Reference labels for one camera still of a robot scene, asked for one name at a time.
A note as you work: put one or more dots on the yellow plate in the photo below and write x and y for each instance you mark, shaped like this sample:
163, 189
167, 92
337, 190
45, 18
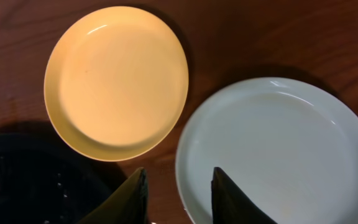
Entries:
116, 83

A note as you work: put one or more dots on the round black tray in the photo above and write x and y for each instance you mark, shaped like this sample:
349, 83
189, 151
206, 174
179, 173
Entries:
43, 182

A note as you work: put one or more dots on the light blue plate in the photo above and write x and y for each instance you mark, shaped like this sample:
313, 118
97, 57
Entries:
291, 147

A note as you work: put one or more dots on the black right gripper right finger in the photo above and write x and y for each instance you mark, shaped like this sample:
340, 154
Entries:
230, 205

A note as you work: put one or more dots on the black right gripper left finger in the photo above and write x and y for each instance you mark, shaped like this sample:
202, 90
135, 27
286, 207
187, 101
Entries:
127, 205

